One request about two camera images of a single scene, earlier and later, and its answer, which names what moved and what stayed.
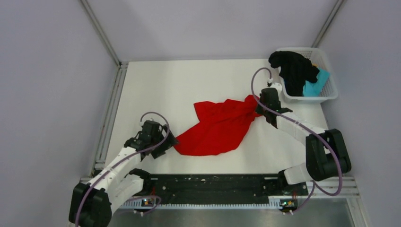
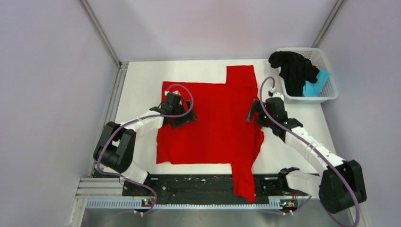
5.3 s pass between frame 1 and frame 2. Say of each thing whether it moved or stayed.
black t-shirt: stayed
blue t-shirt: stayed
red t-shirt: moved
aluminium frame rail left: stayed
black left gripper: moved
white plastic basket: stayed
